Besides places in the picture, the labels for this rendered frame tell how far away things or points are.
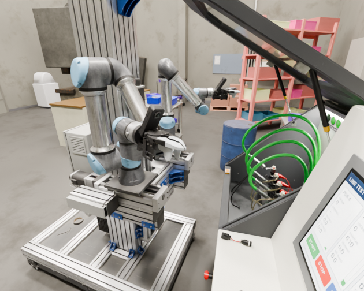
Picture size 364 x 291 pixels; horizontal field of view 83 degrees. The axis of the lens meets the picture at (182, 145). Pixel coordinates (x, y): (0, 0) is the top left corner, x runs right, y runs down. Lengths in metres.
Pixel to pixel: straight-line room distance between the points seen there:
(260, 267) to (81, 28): 1.39
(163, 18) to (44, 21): 4.84
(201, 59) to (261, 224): 8.27
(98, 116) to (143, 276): 1.24
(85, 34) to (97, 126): 0.57
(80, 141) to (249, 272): 1.20
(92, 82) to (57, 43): 5.13
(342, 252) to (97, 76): 0.96
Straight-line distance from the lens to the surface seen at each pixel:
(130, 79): 0.98
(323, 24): 6.47
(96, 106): 0.98
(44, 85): 9.13
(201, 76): 8.94
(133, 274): 1.82
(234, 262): 0.89
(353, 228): 0.63
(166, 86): 1.59
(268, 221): 0.96
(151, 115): 0.62
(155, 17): 9.81
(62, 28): 5.96
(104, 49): 1.27
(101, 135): 1.01
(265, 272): 0.90
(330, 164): 0.77
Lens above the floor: 1.67
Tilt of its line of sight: 23 degrees down
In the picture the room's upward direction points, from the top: straight up
